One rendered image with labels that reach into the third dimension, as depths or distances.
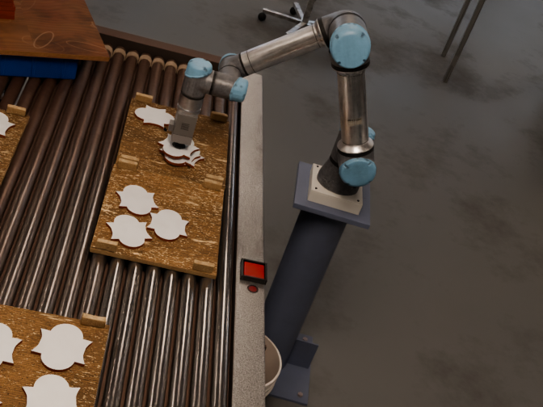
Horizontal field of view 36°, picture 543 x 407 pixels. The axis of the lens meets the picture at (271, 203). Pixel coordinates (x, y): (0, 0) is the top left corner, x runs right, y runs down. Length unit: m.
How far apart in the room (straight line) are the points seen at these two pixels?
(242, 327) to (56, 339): 0.49
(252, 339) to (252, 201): 0.60
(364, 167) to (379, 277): 1.53
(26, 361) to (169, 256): 0.54
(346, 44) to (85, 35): 1.03
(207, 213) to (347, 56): 0.62
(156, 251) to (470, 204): 2.93
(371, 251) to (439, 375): 0.80
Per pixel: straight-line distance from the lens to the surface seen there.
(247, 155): 2.88
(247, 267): 2.40
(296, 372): 3.47
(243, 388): 2.10
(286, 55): 2.65
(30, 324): 2.09
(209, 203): 2.57
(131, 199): 2.49
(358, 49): 2.48
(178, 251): 2.37
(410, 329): 3.93
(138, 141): 2.76
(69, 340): 2.05
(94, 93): 2.99
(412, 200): 4.78
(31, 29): 3.06
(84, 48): 3.00
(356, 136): 2.63
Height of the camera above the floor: 2.45
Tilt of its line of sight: 35 degrees down
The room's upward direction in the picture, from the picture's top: 20 degrees clockwise
